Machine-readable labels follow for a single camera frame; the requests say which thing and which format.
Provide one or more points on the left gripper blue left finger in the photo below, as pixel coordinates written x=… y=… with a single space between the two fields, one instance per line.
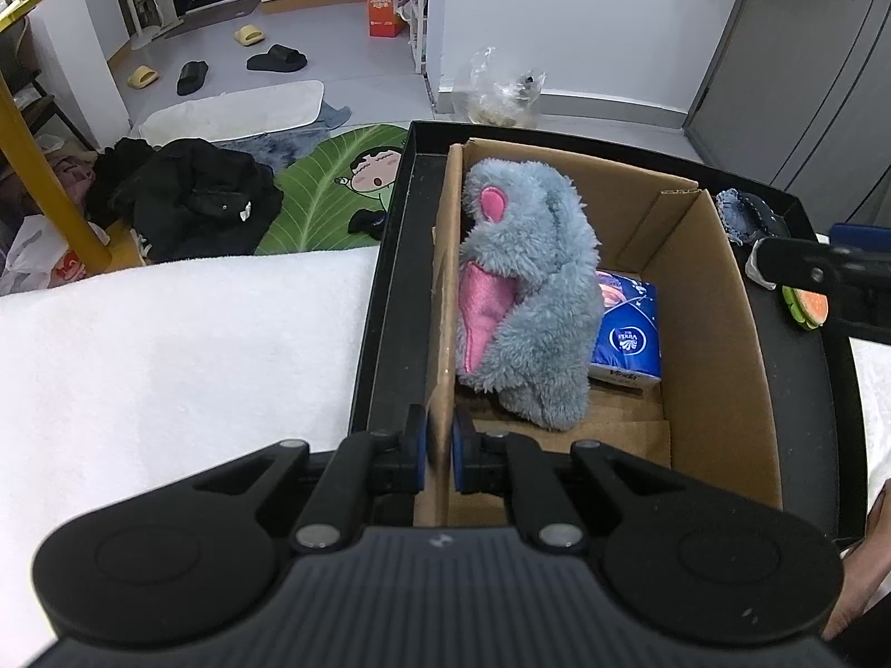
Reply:
x=348 y=484

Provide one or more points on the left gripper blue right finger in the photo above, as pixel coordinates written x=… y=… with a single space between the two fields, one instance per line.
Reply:
x=514 y=468

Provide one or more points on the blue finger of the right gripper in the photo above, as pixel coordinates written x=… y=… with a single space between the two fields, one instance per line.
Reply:
x=802 y=264
x=867 y=238

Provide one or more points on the white soft ball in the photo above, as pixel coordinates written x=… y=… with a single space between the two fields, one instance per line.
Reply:
x=754 y=275

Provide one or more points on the burger plush toy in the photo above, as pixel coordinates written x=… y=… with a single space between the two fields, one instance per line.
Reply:
x=809 y=310

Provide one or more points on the blue denim fabric toy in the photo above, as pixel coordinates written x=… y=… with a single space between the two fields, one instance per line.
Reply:
x=737 y=220

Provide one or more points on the grey plush toy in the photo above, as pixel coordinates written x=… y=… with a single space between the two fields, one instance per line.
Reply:
x=529 y=306

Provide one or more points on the brown cardboard box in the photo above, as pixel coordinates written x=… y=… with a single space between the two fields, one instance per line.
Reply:
x=713 y=417

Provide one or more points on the blue tissue pack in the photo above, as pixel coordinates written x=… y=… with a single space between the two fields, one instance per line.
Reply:
x=627 y=348

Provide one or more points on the black dotted fabric toy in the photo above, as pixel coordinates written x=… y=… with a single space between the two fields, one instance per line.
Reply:
x=769 y=223

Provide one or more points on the person's hand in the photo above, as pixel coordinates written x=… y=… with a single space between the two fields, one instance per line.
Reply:
x=865 y=567

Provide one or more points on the black shallow tray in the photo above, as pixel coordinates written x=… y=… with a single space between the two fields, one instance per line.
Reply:
x=811 y=375

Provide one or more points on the grey door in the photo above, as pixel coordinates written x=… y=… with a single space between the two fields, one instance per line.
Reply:
x=797 y=97

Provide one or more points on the green leaf cartoon rug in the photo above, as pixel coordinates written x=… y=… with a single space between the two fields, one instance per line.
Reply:
x=336 y=197

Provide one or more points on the clear plastic bag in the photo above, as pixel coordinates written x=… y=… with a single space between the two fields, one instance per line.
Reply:
x=492 y=89

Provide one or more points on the yellow round side table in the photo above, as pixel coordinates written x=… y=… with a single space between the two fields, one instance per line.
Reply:
x=25 y=157

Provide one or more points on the black clothes pile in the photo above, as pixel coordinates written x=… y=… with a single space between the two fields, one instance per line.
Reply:
x=188 y=199

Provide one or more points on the blue grey fluffy rug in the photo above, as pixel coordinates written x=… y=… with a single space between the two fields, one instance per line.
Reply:
x=279 y=150

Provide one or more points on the white red shopping bag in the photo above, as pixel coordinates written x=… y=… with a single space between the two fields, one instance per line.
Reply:
x=40 y=258

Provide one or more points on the white floor mat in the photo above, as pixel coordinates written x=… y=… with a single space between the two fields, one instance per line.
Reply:
x=237 y=115

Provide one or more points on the black slipper left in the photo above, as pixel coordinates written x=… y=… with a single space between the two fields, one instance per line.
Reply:
x=192 y=77

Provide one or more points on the yellow slipper near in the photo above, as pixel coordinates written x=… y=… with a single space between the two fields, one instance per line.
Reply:
x=142 y=77

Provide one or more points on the yellow slipper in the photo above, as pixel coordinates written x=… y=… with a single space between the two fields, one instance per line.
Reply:
x=142 y=77
x=249 y=35

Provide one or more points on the yellow slipper far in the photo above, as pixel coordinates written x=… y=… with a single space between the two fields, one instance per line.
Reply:
x=249 y=35

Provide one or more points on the orange cardboard box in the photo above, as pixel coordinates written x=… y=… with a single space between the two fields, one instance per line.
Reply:
x=384 y=18

